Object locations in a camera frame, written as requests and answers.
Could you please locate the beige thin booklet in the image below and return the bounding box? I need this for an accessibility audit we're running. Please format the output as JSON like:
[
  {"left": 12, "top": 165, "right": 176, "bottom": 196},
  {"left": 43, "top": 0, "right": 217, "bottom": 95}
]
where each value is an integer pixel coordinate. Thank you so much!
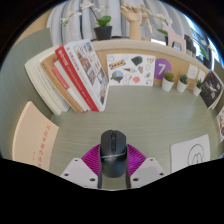
[{"left": 12, "top": 101, "right": 60, "bottom": 172}]

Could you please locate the black computer mouse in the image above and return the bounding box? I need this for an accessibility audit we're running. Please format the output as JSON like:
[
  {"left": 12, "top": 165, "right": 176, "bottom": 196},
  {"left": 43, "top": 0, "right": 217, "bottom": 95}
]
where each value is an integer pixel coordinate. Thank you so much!
[{"left": 99, "top": 129, "right": 129, "bottom": 179}]

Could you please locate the white sticker sheet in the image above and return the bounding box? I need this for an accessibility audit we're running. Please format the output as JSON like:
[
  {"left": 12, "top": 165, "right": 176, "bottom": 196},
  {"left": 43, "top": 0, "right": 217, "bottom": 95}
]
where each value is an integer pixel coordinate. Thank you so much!
[{"left": 106, "top": 53, "right": 157, "bottom": 87}]

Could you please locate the grey-green desk partition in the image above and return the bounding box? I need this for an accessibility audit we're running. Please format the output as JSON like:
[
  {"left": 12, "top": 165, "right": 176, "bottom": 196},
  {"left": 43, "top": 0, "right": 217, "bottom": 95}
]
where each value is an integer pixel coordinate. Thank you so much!
[{"left": 0, "top": 28, "right": 58, "bottom": 158}]

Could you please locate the colourful sticker card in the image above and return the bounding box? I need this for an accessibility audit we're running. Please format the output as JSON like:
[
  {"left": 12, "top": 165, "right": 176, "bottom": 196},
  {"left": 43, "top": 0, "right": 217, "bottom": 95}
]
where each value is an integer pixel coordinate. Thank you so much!
[{"left": 215, "top": 106, "right": 224, "bottom": 143}]

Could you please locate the photo cover book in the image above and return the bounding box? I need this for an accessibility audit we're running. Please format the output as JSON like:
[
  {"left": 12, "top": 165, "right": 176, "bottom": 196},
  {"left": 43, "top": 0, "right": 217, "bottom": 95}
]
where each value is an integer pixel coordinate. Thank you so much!
[{"left": 63, "top": 39, "right": 110, "bottom": 112}]

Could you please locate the white orchid in black pot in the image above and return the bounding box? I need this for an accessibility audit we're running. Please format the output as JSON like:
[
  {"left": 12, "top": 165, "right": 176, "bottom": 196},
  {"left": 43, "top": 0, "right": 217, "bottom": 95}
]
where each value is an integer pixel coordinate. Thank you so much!
[{"left": 59, "top": 1, "right": 113, "bottom": 42}]

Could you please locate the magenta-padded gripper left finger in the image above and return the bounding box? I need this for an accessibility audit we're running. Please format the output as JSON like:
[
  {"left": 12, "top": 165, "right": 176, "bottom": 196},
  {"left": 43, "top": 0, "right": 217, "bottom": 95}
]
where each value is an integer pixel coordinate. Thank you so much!
[{"left": 60, "top": 143, "right": 103, "bottom": 190}]

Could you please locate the red spine book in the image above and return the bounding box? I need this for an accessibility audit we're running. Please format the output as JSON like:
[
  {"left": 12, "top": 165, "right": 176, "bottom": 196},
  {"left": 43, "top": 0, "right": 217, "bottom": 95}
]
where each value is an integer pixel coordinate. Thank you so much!
[{"left": 54, "top": 44, "right": 101, "bottom": 113}]

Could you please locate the white printed mouse pad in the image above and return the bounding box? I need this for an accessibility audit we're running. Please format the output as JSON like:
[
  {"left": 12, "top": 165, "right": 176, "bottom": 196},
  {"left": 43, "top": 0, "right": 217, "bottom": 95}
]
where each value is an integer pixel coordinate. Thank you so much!
[{"left": 170, "top": 134, "right": 212, "bottom": 173}]

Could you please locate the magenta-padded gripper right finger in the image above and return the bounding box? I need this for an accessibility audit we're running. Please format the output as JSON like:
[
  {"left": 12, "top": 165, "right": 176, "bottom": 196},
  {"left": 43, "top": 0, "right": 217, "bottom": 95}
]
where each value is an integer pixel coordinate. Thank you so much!
[{"left": 124, "top": 143, "right": 167, "bottom": 190}]

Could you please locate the dark framed window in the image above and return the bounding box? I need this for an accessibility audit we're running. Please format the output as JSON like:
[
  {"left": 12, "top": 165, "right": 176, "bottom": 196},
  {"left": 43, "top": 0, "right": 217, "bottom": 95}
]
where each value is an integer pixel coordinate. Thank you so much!
[{"left": 181, "top": 9, "right": 218, "bottom": 61}]

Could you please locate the thick white book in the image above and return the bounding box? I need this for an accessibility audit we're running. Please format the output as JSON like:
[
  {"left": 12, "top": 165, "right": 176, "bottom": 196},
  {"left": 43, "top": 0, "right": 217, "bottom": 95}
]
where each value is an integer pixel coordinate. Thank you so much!
[{"left": 24, "top": 46, "right": 71, "bottom": 116}]

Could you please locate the white wall socket plate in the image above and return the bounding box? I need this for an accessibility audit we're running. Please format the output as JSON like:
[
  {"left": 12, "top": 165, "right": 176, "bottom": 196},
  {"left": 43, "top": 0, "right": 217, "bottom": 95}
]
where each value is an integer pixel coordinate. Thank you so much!
[
  {"left": 197, "top": 69, "right": 207, "bottom": 83},
  {"left": 186, "top": 64, "right": 200, "bottom": 80}
]

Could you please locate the pink wooden horse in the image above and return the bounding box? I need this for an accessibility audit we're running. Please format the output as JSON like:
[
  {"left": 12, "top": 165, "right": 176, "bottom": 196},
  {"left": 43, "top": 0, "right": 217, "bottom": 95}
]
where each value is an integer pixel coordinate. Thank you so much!
[{"left": 161, "top": 22, "right": 187, "bottom": 54}]

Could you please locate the wooden mannequin figure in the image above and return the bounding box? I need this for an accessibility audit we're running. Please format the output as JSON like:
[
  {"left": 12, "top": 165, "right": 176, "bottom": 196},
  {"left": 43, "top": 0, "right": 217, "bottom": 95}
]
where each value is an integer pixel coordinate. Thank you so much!
[{"left": 139, "top": 3, "right": 158, "bottom": 38}]

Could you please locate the wooden hand model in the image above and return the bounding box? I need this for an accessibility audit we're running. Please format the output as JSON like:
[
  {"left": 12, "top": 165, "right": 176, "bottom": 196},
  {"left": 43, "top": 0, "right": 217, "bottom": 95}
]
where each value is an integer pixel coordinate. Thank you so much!
[{"left": 119, "top": 3, "right": 145, "bottom": 41}]

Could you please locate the grey curtain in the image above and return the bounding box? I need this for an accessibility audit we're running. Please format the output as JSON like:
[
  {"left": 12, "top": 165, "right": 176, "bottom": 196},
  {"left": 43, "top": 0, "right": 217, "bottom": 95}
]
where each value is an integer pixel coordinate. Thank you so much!
[{"left": 46, "top": 0, "right": 188, "bottom": 44}]

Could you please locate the black wooden horse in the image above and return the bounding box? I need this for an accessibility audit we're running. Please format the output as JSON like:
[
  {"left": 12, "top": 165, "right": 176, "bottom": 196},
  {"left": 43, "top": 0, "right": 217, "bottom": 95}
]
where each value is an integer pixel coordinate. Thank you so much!
[{"left": 183, "top": 34, "right": 198, "bottom": 56}]

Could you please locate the small potted green plant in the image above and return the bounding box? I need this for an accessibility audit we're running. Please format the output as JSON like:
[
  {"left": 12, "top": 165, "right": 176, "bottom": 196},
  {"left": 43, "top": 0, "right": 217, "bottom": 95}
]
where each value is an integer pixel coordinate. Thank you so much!
[
  {"left": 161, "top": 71, "right": 176, "bottom": 93},
  {"left": 176, "top": 74, "right": 190, "bottom": 94},
  {"left": 192, "top": 78, "right": 204, "bottom": 98}
]

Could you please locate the brown cover book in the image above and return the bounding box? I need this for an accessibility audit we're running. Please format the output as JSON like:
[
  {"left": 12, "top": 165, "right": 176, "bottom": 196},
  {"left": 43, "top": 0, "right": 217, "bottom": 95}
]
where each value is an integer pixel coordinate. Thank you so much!
[{"left": 39, "top": 53, "right": 89, "bottom": 114}]

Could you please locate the black cover book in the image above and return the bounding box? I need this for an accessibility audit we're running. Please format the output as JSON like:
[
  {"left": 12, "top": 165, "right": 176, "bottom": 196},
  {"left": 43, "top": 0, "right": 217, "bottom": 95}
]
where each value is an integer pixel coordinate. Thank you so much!
[{"left": 199, "top": 70, "right": 224, "bottom": 109}]

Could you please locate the purple round sticker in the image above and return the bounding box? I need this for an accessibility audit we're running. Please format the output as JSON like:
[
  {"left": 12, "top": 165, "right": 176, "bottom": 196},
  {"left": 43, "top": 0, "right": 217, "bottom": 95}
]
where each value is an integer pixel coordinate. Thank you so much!
[{"left": 153, "top": 57, "right": 173, "bottom": 80}]

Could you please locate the white orchid plant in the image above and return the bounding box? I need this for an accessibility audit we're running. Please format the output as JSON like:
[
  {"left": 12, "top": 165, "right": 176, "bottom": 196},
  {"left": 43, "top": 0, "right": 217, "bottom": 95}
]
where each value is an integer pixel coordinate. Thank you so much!
[{"left": 153, "top": 13, "right": 174, "bottom": 37}]

